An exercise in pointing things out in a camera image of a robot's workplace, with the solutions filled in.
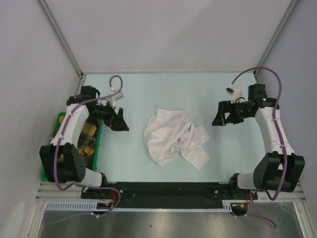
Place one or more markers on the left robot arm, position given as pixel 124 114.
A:
pixel 61 160

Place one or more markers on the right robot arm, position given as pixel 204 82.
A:
pixel 280 168

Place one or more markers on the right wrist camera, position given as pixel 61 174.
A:
pixel 234 92

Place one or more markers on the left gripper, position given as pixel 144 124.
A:
pixel 116 121

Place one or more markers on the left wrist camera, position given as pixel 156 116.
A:
pixel 117 96

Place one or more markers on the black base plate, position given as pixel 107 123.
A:
pixel 176 195

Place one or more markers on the green plastic bin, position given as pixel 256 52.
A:
pixel 91 164

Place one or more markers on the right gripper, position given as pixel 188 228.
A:
pixel 225 106

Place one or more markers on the white cable duct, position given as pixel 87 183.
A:
pixel 100 207

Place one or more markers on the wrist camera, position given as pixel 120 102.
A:
pixel 117 96
pixel 234 92

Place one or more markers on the yellow plaid shirt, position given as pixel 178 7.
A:
pixel 87 139

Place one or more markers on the white long sleeve shirt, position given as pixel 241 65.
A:
pixel 168 132

